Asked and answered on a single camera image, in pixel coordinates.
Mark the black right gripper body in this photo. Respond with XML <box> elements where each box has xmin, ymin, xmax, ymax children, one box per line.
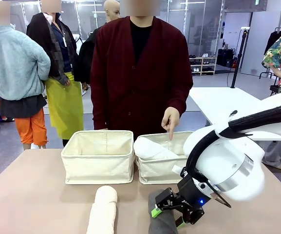
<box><xmin>177</xmin><ymin>174</ymin><xmax>217</xmax><ymax>208</ymax></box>

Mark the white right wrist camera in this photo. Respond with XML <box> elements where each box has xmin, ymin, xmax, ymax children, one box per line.
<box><xmin>171</xmin><ymin>164</ymin><xmax>188</xmax><ymax>176</ymax></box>

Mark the cream fabric basket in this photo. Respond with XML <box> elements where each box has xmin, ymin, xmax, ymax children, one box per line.
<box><xmin>135</xmin><ymin>131</ymin><xmax>195</xmax><ymax>185</ymax></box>
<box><xmin>61</xmin><ymin>130</ymin><xmax>135</xmax><ymax>185</ymax></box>

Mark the person in maroon cardigan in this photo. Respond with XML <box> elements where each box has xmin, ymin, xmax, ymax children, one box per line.
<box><xmin>90</xmin><ymin>16</ymin><xmax>194</xmax><ymax>140</ymax></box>

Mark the mannequin in blue fleece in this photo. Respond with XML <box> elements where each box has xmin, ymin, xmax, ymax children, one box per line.
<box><xmin>0</xmin><ymin>0</ymin><xmax>51</xmax><ymax>151</ymax></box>

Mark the white towel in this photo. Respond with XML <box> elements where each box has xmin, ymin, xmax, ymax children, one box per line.
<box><xmin>133</xmin><ymin>136</ymin><xmax>188</xmax><ymax>161</ymax></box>

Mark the grey towel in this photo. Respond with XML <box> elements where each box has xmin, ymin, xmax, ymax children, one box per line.
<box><xmin>148</xmin><ymin>189</ymin><xmax>180</xmax><ymax>234</ymax></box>

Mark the mannequin with yellow apron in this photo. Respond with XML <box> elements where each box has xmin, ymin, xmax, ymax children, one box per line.
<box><xmin>26</xmin><ymin>0</ymin><xmax>85</xmax><ymax>147</ymax></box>

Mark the person's right forearm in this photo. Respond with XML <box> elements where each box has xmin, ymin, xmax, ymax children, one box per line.
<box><xmin>91</xmin><ymin>73</ymin><xmax>110</xmax><ymax>130</ymax></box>

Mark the bald mannequin in black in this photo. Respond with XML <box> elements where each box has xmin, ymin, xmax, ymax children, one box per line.
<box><xmin>78</xmin><ymin>0</ymin><xmax>121</xmax><ymax>85</ymax></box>

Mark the white table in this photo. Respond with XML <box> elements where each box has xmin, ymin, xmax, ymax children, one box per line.
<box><xmin>188</xmin><ymin>87</ymin><xmax>281</xmax><ymax>142</ymax></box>

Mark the cream rolled towel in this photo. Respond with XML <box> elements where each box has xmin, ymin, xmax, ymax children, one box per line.
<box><xmin>86</xmin><ymin>185</ymin><xmax>118</xmax><ymax>234</ymax></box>

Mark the person's left hand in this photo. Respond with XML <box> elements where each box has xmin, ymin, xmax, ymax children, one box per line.
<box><xmin>161</xmin><ymin>107</ymin><xmax>181</xmax><ymax>141</ymax></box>

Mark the white shoe rack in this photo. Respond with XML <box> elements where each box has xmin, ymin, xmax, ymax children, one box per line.
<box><xmin>188</xmin><ymin>53</ymin><xmax>217</xmax><ymax>76</ymax></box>

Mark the person's left forearm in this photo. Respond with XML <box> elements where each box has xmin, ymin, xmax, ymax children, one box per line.
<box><xmin>166</xmin><ymin>73</ymin><xmax>194</xmax><ymax>116</ymax></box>

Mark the black clothes rack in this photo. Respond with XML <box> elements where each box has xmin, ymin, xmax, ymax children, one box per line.
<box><xmin>259</xmin><ymin>26</ymin><xmax>281</xmax><ymax>80</ymax></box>

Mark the black tripod pole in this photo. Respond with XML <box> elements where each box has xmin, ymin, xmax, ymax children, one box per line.
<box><xmin>230</xmin><ymin>26</ymin><xmax>249</xmax><ymax>89</ymax></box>

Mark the black braided cable sleeve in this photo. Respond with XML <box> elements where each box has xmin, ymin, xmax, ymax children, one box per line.
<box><xmin>185</xmin><ymin>102</ymin><xmax>281</xmax><ymax>180</ymax></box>

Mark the black luggage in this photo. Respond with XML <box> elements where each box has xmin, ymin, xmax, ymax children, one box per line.
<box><xmin>217</xmin><ymin>48</ymin><xmax>236</xmax><ymax>68</ymax></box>

